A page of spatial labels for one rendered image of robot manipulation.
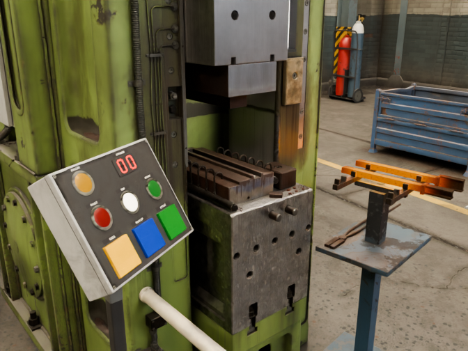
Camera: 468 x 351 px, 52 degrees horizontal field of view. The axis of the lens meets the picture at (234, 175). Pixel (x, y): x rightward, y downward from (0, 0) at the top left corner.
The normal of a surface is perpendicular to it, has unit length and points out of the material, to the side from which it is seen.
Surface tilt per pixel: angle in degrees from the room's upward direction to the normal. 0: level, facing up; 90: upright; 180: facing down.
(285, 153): 90
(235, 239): 90
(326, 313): 0
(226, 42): 90
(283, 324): 90
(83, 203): 60
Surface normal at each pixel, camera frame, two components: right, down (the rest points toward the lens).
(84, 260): -0.43, 0.29
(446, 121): -0.77, 0.19
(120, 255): 0.78, -0.36
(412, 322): 0.00, -0.95
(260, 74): 0.64, 0.25
